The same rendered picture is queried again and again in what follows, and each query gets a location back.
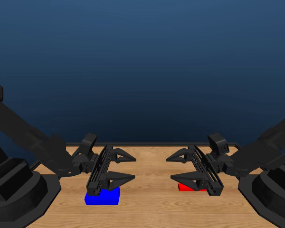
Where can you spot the thin red peg bar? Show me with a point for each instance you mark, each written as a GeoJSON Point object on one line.
{"type": "Point", "coordinates": [185, 187]}

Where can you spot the blue hollow socket block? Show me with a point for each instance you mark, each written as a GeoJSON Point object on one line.
{"type": "Point", "coordinates": [102, 198]}

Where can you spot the black table frame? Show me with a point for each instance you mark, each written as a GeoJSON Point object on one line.
{"type": "Point", "coordinates": [156, 144]}

